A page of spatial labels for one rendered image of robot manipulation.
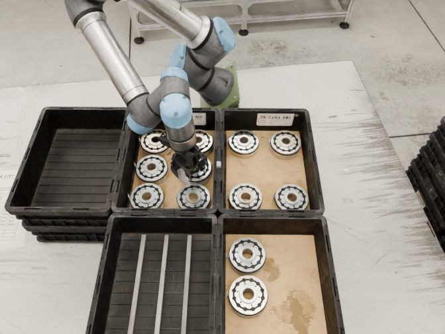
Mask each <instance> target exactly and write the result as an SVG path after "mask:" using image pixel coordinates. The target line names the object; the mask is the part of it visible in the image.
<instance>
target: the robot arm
mask: <svg viewBox="0 0 445 334"><path fill-rule="evenodd" d="M113 1H115V2H117V3H120V2H122V1H125V2H127V3H128V4H130V5H132V6H133V7H135V8H136V9H138V10H139V11H141V12H143V13H144V14H145V15H147V16H149V17H150V18H152V19H154V20H155V21H156V22H158V23H160V24H161V25H163V26H164V27H166V28H168V29H169V30H171V31H172V32H174V33H176V34H177V35H178V36H180V37H182V38H183V39H185V40H186V43H187V45H185V44H182V43H181V44H178V45H177V46H176V48H175V49H174V51H173V52H172V55H171V57H170V60H169V63H168V68H166V69H165V70H164V71H163V72H162V73H161V76H160V85H159V86H158V87H157V88H156V89H155V90H154V91H153V92H152V93H151V94H150V93H149V91H148V90H147V88H146V86H145V85H144V83H143V82H142V80H141V79H140V77H139V75H138V74H137V72H136V70H135V69H134V67H133V65H132V64H131V62H130V60H129V59H128V57H127V56H126V54H125V53H124V50H123V49H122V48H121V46H120V44H119V42H118V41H117V39H116V38H115V36H114V34H113V33H112V31H111V29H110V28H109V26H108V24H107V23H106V21H107V16H106V14H105V13H104V12H103V4H104V3H105V2H106V0H64V3H65V7H66V11H67V13H68V16H69V18H70V21H71V22H72V25H73V26H74V28H75V29H76V31H77V32H78V33H79V34H82V35H83V36H84V37H85V39H86V41H87V42H88V44H89V45H90V47H91V49H92V51H93V52H94V54H95V55H96V57H97V59H98V60H99V62H100V63H101V65H102V67H103V69H104V70H105V71H106V73H107V75H108V77H109V78H110V80H111V81H112V83H113V85H114V86H115V88H116V90H117V91H118V93H119V95H120V96H121V98H122V99H123V101H124V103H125V104H126V106H127V107H128V110H129V111H130V113H129V114H128V117H127V124H128V126H129V127H130V129H131V130H132V131H134V132H135V133H138V134H140V135H144V134H146V133H147V132H149V131H151V130H152V129H153V128H155V127H156V125H157V124H158V123H159V122H161V121H163V122H164V126H165V129H166V131H165V132H163V133H162V134H161V135H160V136H159V137H158V140H159V141H160V142H161V144H162V145H164V146H166V147H169V148H171V149H172V150H173V151H174V152H175V153H174V154H173V156H172V158H171V160H172V162H171V163H170V164H171V168H170V169H171V171H172V173H173V174H174V175H175V176H176V178H177V179H178V180H179V181H180V182H182V183H186V184H187V185H188V186H190V185H191V184H190V182H189V180H188V179H187V178H189V179H190V180H191V181H192V179H191V176H192V175H194V173H198V172H199V171H201V172H204V173H205V170H204V169H205V165H206V166H209V164H208V160H207V156H205V155H204V154H203V153H202V152H201V149H200V148H199V147H198V146H197V137H196V134H195V126H194V122H193V114H192V107H191V98H190V92H189V88H192V89H194V90H195V91H196V92H198V93H199V95H200V96H201V97H202V98H203V100H204V101H205V102H206V103H207V104H209V105H210V106H217V105H219V104H221V103H222V102H223V101H224V100H225V99H226V98H227V97H228V95H229V93H230V92H231V90H232V87H233V85H234V75H233V73H232V72H230V71H228V70H227V69H224V68H220V67H216V66H215V65H216V64H217V63H218V62H220V61H221V60H222V59H223V58H224V57H225V56H226V55H227V54H229V53H230V51H231V50H232V49H233V48H234V47H235V46H236V40H235V37H234V34H233V32H232V31H231V29H230V27H229V26H228V25H227V23H226V22H225V21H224V20H223V19H222V18H220V17H214V18H213V20H211V19H210V18H209V17H207V16H201V17H199V16H198V15H196V14H195V13H194V12H192V11H190V10H189V9H188V8H187V7H185V6H184V5H182V4H181V3H180V2H178V1H176V0H113ZM205 159H206V161H207V162H205V161H204V160H205ZM187 173H188V174H189V176H188V175H187Z"/></svg>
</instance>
